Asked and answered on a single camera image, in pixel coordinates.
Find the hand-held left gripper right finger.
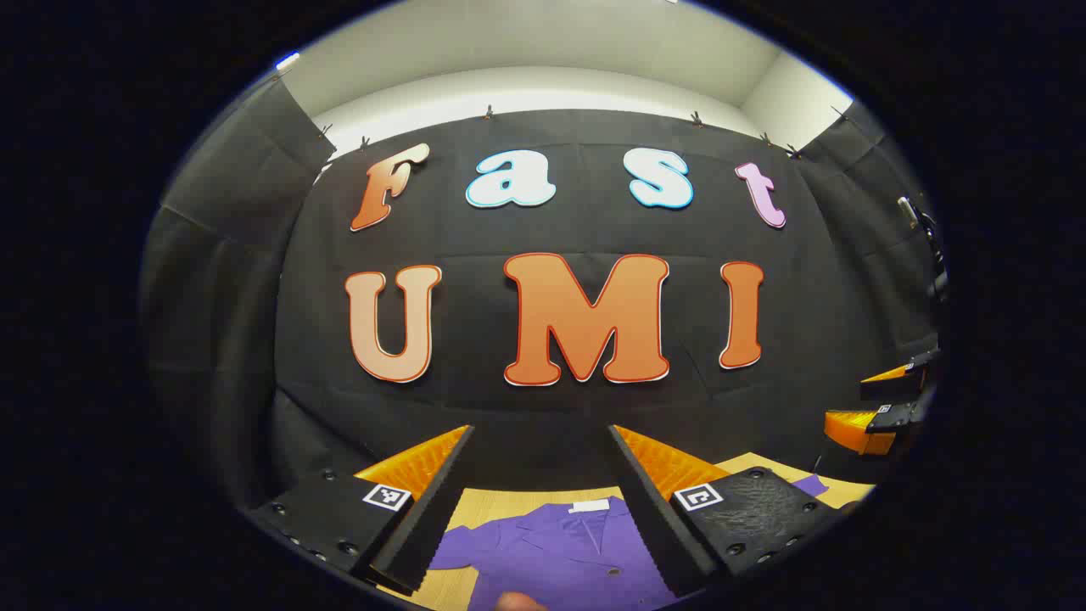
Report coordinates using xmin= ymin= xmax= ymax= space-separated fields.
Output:
xmin=607 ymin=425 xmax=858 ymax=598

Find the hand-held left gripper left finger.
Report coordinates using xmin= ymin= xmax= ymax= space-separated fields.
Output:
xmin=246 ymin=425 xmax=474 ymax=593

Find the purple button shirt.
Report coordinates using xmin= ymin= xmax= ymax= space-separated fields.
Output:
xmin=428 ymin=474 xmax=831 ymax=611

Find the black backdrop cloth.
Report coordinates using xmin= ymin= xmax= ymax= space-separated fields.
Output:
xmin=140 ymin=76 xmax=944 ymax=510

